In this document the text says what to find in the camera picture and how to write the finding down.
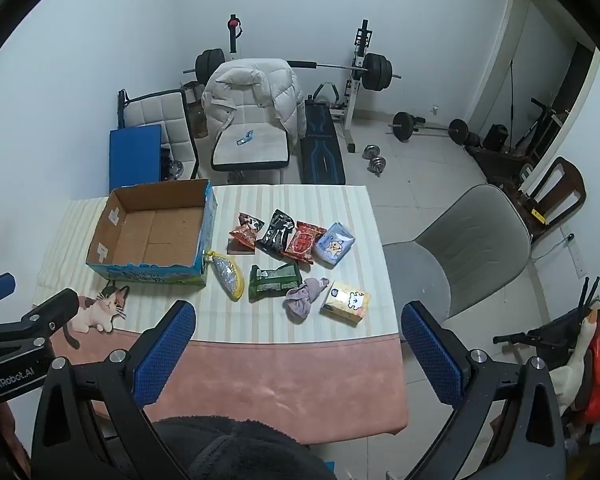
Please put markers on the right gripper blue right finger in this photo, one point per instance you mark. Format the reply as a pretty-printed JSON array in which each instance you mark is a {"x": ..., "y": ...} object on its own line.
[{"x": 439, "y": 352}]

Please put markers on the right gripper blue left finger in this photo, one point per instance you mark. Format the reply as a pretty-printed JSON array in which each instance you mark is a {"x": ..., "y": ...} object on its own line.
[{"x": 157, "y": 351}]

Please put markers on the yellow tissue pack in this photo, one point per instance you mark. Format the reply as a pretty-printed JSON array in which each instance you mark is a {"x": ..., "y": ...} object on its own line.
[{"x": 347, "y": 303}]

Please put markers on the yellow mesh scrubber pouch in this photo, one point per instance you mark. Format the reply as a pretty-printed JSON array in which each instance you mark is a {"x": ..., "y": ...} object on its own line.
[{"x": 228, "y": 273}]

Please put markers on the green snack packet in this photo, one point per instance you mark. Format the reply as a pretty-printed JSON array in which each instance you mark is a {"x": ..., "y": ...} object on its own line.
[{"x": 264, "y": 283}]

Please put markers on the purple grey sock bundle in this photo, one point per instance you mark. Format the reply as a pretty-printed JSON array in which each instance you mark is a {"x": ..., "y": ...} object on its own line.
[{"x": 298, "y": 301}]

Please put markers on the orange cartoon snack packet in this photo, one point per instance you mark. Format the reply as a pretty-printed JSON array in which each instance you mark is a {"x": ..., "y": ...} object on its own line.
[{"x": 247, "y": 230}]

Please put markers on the blue tissue pack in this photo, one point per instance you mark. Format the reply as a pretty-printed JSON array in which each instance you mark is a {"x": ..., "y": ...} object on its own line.
[{"x": 334, "y": 244}]

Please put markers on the black snack packet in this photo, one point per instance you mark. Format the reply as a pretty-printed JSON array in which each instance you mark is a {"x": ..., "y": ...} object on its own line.
[{"x": 275, "y": 239}]

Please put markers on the cat print on mat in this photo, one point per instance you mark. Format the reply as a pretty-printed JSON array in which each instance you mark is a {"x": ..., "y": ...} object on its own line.
[{"x": 97, "y": 312}]

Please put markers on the grey shell chair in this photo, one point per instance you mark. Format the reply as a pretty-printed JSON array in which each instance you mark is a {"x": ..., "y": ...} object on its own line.
[{"x": 475, "y": 248}]

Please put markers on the open cardboard box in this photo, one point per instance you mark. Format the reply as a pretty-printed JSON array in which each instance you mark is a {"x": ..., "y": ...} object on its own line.
[{"x": 155, "y": 233}]

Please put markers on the striped table mat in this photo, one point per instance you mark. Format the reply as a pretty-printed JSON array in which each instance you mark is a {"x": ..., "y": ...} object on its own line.
[{"x": 261, "y": 264}]

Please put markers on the red floral snack packet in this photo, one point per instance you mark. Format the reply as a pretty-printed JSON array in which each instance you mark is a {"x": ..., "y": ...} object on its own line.
[{"x": 300, "y": 246}]

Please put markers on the chrome dumbbell pair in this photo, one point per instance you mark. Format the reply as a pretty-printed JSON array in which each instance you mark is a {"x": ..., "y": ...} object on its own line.
[{"x": 376, "y": 164}]

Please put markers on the brown wooden chair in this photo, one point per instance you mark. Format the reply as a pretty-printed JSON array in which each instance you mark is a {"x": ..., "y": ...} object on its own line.
[{"x": 559, "y": 194}]

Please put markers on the black blue weight bench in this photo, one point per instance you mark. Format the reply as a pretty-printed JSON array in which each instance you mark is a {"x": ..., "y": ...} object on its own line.
[{"x": 320, "y": 156}]

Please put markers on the floor barbell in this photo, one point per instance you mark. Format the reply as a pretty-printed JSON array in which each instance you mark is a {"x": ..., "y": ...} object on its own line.
[{"x": 404, "y": 125}]

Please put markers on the blue wrapper on seat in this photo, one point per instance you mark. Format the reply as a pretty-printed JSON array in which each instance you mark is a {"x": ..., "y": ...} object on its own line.
[{"x": 246, "y": 137}]

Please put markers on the white chair with jacket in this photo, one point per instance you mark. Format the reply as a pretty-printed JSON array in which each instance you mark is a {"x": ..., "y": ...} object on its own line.
[{"x": 268, "y": 150}]

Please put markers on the barbell on rack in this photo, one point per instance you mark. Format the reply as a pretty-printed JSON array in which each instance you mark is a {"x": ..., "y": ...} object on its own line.
[{"x": 377, "y": 69}]

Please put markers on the white puffer jacket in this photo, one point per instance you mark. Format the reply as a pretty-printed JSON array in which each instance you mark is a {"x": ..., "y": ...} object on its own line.
[{"x": 259, "y": 82}]

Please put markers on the white squat rack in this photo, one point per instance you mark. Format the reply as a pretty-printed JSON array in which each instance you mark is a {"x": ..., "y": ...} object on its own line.
[{"x": 343, "y": 110}]

